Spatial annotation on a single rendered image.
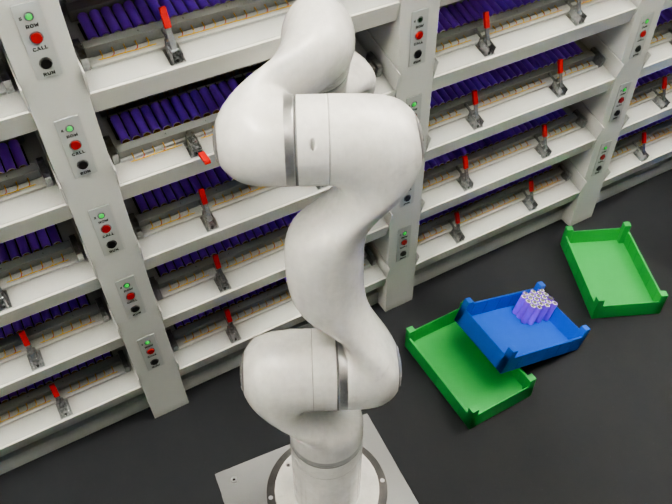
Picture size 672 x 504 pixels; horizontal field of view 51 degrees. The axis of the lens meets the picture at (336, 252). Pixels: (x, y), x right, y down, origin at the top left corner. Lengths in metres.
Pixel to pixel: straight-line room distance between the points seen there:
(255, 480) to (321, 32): 0.85
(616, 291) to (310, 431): 1.34
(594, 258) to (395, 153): 1.61
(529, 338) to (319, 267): 1.23
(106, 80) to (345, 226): 0.60
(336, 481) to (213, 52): 0.76
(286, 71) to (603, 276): 1.62
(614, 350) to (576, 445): 0.33
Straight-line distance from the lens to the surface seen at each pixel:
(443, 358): 1.96
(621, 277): 2.27
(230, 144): 0.74
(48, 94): 1.23
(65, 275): 1.50
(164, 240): 1.51
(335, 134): 0.73
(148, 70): 1.27
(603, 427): 1.94
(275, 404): 1.00
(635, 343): 2.13
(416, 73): 1.54
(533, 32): 1.77
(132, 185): 1.37
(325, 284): 0.85
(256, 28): 1.33
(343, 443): 1.12
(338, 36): 0.82
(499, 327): 1.97
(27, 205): 1.37
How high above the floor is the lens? 1.60
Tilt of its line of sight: 47 degrees down
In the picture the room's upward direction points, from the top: 2 degrees counter-clockwise
